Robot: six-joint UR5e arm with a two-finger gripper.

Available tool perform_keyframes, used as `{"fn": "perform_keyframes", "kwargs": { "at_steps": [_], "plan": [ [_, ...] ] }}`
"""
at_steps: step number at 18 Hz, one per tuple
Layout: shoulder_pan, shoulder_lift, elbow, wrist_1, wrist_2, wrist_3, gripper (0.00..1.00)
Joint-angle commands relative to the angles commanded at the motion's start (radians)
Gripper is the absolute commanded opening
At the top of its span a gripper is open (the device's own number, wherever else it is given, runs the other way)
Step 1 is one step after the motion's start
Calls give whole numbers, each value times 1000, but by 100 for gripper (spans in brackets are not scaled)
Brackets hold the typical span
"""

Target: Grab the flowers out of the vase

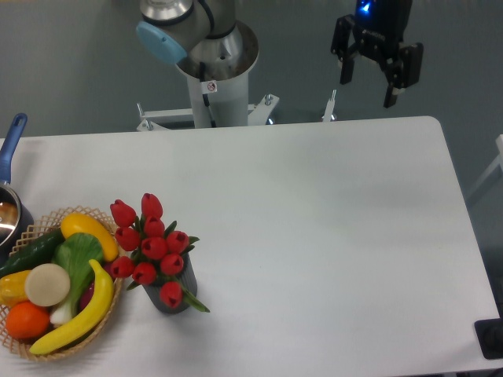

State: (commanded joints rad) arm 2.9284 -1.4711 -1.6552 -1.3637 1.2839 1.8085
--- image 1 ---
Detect yellow banana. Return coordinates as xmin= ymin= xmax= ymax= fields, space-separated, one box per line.
xmin=29 ymin=259 xmax=114 ymax=355

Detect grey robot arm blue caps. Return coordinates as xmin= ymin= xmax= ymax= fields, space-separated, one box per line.
xmin=136 ymin=1 xmax=424 ymax=108

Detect green bok choy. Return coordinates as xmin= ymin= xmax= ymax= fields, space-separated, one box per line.
xmin=50 ymin=232 xmax=104 ymax=327

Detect woven wicker basket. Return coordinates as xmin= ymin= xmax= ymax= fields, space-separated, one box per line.
xmin=1 ymin=206 xmax=123 ymax=362

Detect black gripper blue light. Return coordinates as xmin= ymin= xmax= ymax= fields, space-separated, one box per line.
xmin=330 ymin=1 xmax=424 ymax=108

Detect dark grey ribbed vase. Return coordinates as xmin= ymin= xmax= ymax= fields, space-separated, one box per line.
xmin=143 ymin=254 xmax=198 ymax=314

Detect red tulip bouquet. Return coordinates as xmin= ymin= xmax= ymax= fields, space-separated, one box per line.
xmin=110 ymin=193 xmax=210 ymax=313

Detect green cucumber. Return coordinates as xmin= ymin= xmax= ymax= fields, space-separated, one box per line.
xmin=1 ymin=228 xmax=65 ymax=277

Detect orange fruit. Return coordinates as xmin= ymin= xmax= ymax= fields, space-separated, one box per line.
xmin=6 ymin=302 xmax=50 ymax=339

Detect yellow bell pepper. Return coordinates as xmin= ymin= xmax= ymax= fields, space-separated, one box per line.
xmin=1 ymin=270 xmax=31 ymax=307

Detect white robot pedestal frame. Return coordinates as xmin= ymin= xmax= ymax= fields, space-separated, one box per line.
xmin=135 ymin=62 xmax=339 ymax=133

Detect blue handled saucepan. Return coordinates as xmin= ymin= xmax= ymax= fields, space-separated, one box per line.
xmin=1 ymin=113 xmax=34 ymax=266

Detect black device at table edge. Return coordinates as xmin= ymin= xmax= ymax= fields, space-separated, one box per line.
xmin=474 ymin=318 xmax=502 ymax=360

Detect purple red vegetable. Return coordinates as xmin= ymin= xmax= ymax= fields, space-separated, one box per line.
xmin=78 ymin=262 xmax=115 ymax=313

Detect white furniture frame right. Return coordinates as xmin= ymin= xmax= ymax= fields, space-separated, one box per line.
xmin=465 ymin=134 xmax=502 ymax=207

